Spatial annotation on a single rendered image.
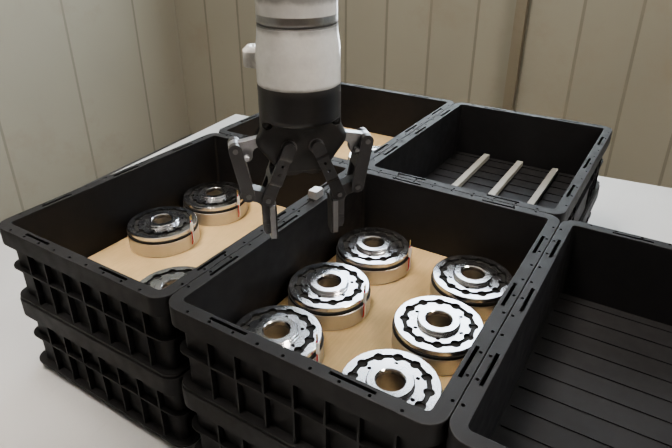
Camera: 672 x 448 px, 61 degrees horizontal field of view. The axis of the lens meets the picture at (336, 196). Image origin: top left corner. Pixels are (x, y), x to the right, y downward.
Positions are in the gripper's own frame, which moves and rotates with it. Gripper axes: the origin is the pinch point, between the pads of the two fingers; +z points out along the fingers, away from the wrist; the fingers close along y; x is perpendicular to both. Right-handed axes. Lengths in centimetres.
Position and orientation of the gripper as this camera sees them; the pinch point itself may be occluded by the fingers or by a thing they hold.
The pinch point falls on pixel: (303, 219)
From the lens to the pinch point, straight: 57.7
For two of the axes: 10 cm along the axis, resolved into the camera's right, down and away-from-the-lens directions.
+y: 9.8, -0.9, 1.8
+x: -2.0, -4.4, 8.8
